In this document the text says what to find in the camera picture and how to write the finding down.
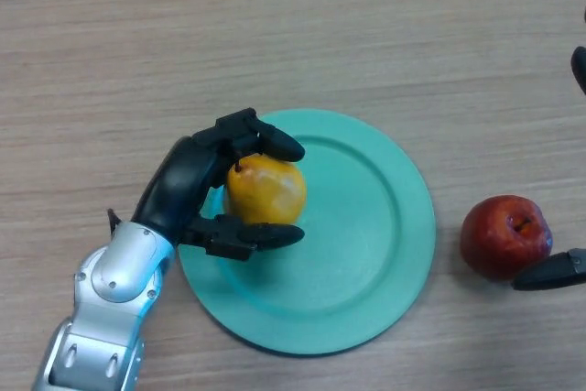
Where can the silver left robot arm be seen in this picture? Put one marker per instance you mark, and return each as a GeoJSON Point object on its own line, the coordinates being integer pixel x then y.
{"type": "Point", "coordinates": [114, 272]}

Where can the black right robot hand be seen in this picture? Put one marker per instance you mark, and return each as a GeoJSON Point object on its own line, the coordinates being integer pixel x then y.
{"type": "Point", "coordinates": [545, 272]}

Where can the red apple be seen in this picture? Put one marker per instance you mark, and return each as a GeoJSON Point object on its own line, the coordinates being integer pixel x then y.
{"type": "Point", "coordinates": [496, 240]}

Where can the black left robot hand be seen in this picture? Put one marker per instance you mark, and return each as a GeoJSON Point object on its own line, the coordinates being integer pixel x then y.
{"type": "Point", "coordinates": [178, 189]}

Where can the green round plate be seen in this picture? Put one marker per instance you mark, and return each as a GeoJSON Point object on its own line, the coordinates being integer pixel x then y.
{"type": "Point", "coordinates": [357, 235]}

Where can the yellow pear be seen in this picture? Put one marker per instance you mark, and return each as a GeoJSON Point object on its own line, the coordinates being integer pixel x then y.
{"type": "Point", "coordinates": [265, 189]}

